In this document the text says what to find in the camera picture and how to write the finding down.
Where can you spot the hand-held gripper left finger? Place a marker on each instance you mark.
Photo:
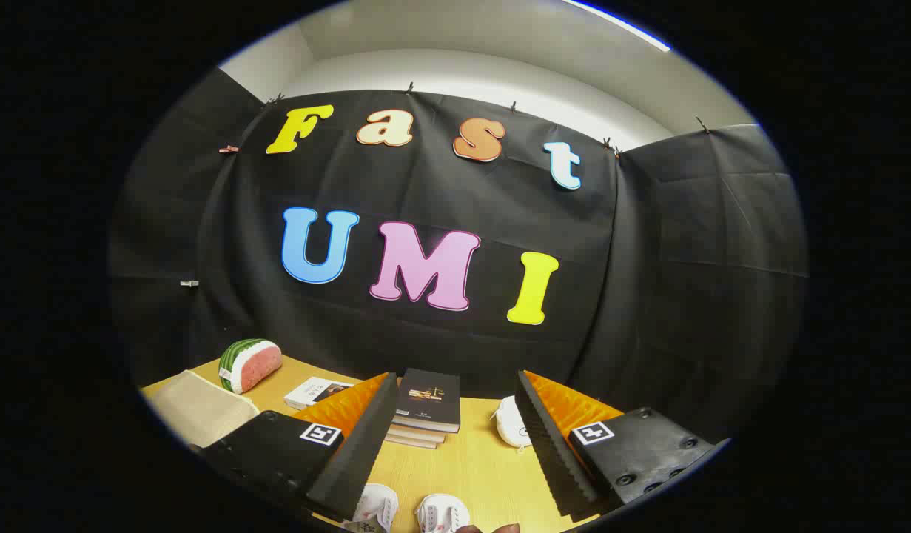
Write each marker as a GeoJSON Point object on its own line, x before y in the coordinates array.
{"type": "Point", "coordinates": [362, 451]}

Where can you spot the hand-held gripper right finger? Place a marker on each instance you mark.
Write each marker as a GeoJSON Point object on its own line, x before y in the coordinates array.
{"type": "Point", "coordinates": [548, 444]}

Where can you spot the white canvas shoe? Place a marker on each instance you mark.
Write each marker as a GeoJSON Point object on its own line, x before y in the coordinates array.
{"type": "Point", "coordinates": [374, 507]}
{"type": "Point", "coordinates": [442, 512]}

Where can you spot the beige fabric storage box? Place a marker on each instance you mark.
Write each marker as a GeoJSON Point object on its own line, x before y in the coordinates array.
{"type": "Point", "coordinates": [196, 411]}

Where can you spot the white plush toy with face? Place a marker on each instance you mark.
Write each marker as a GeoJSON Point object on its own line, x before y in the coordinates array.
{"type": "Point", "coordinates": [511, 426]}

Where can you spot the thin brown cover book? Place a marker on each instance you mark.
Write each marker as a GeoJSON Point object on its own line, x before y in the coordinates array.
{"type": "Point", "coordinates": [407, 443]}

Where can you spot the white portrait cover book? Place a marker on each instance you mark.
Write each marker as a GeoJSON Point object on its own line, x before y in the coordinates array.
{"type": "Point", "coordinates": [311, 391]}

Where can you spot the black cover book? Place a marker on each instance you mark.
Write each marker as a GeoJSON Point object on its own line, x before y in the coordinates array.
{"type": "Point", "coordinates": [429, 400]}

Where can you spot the watermelon slice plush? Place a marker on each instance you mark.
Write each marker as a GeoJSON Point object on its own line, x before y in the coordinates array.
{"type": "Point", "coordinates": [255, 366]}

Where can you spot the black backdrop cloth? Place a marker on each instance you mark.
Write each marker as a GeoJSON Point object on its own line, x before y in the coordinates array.
{"type": "Point", "coordinates": [440, 185]}

